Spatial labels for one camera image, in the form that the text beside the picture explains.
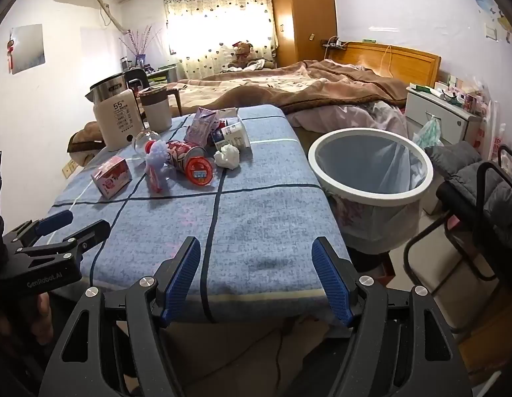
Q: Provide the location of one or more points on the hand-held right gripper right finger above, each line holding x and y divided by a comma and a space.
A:
330, 281

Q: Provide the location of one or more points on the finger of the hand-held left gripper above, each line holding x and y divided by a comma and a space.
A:
55, 221
88, 233

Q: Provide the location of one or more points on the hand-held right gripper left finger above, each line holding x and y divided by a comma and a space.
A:
182, 281

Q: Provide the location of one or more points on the white round waste bin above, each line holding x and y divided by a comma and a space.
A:
322, 173

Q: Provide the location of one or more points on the clear plastic bottle red label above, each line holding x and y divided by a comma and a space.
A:
144, 140

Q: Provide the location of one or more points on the red cartoon drink can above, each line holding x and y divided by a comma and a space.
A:
220, 126
182, 155

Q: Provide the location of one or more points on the person's left hand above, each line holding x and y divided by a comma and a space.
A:
43, 314

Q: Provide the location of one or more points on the pink snack box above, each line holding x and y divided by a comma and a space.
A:
111, 178

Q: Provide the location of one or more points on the blue checked table cloth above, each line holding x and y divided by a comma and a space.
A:
260, 223

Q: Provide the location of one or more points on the black metal chair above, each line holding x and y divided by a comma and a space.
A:
421, 252

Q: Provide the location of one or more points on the pale foam fruit net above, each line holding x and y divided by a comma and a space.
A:
156, 158

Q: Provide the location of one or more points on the cream steel electric kettle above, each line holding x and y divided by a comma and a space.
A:
115, 120

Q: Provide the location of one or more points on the translucent bin liner bag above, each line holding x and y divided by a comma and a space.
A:
363, 161

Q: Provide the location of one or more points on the crumpled white tissue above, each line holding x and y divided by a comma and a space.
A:
227, 157

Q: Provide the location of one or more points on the beige mug brown lid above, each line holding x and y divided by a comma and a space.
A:
156, 111

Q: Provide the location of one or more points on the white blue milk carton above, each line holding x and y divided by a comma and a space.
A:
236, 135

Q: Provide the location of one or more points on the purple drink carton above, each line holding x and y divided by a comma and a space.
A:
201, 126

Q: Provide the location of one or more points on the pale pink bed sheet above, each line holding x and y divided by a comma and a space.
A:
355, 115

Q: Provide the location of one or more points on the grey padded jacket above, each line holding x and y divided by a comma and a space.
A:
471, 182

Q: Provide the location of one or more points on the white flattened carton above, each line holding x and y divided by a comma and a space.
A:
228, 113

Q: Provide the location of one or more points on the green patterned plastic bag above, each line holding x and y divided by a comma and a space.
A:
427, 132

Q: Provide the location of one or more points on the purple flower branches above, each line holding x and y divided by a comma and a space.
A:
138, 43

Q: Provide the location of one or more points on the brown bed blanket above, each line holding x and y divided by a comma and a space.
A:
314, 84

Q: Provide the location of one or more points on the white nightstand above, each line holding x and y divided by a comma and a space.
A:
438, 111

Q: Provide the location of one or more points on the white wrapped pipe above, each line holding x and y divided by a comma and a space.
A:
111, 14

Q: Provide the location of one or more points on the white red printed bag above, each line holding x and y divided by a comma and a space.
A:
491, 136

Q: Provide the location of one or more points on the wooden bed headboard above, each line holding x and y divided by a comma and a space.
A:
405, 64

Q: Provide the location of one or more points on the row of small boxes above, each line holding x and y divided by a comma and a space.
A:
462, 91

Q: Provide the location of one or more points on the brown teddy bear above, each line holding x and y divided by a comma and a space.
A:
242, 54

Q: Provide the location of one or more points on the power strip with chargers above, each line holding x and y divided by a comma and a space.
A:
333, 43

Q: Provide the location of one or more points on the blue patterned curtain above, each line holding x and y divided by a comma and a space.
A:
214, 20

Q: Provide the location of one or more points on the wooden wardrobe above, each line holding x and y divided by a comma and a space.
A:
305, 12

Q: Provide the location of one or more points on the wall power socket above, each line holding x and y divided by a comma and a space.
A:
70, 169

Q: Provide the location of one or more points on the silver wall poster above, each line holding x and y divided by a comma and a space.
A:
28, 49

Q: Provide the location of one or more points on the white light switch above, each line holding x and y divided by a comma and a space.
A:
491, 32

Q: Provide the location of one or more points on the blue wall stickers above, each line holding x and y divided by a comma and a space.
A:
487, 0

